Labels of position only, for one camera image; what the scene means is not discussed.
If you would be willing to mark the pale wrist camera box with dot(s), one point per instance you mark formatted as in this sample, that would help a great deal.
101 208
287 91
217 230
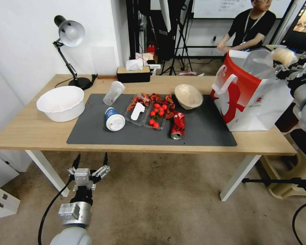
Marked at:
81 177

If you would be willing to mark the dark grey table mat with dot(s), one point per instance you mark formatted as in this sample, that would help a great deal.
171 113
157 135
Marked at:
206 127

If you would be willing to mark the crushed red cola can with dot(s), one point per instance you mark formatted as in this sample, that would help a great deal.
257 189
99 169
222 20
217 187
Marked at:
178 125

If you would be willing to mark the black framed display screen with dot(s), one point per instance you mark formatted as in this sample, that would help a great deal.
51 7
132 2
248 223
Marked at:
303 25

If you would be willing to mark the white plastic basin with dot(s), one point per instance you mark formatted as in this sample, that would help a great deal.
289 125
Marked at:
61 104

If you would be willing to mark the black tissue box wooden lid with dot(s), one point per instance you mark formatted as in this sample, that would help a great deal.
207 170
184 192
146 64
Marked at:
133 74

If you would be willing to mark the black tripod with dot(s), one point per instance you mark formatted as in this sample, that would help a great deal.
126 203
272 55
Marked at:
179 38

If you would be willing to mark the red crayfish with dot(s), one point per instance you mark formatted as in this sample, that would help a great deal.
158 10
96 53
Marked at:
169 99
171 114
155 97
133 103
144 98

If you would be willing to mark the blue paper cup white lid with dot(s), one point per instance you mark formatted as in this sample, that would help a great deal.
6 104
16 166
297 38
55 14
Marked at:
114 121

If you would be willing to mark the white cabinet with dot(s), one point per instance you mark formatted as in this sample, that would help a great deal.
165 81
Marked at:
2 183

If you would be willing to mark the beige plastic stool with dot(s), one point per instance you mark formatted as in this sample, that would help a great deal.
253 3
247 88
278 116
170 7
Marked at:
290 183

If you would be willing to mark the clear disposable takeout box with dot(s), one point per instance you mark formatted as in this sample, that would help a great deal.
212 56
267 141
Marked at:
142 120

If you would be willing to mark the beige paper bowl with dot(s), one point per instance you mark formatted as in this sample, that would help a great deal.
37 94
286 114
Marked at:
188 97

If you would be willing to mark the clear plastic cup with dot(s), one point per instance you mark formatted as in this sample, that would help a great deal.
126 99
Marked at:
113 93

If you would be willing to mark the black stand bar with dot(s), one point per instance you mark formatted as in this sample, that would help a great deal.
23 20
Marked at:
278 181

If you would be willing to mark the black desk lamp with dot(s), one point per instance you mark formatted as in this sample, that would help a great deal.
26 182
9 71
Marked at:
71 33

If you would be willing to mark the beige round object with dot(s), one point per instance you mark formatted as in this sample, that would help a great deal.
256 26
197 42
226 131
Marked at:
284 55

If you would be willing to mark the whiteboard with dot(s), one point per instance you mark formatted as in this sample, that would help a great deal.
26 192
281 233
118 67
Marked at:
219 10

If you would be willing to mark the person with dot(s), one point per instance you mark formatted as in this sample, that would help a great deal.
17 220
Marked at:
255 23

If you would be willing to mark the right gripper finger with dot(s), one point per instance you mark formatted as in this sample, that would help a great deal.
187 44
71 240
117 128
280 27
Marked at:
281 71

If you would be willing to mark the cardboard box with papers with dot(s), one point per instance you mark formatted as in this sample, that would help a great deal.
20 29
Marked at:
144 57

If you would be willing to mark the red fire extinguisher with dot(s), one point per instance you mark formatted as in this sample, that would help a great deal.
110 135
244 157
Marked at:
151 48

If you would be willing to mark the wooden table with white legs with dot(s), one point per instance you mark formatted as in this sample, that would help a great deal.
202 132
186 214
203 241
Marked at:
27 127

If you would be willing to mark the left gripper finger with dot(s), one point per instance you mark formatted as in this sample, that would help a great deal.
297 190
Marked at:
101 171
75 163

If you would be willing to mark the red white delivery bag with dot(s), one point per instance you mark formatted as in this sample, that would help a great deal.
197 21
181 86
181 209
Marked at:
244 102

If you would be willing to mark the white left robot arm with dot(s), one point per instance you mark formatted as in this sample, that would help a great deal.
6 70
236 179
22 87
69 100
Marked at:
73 229

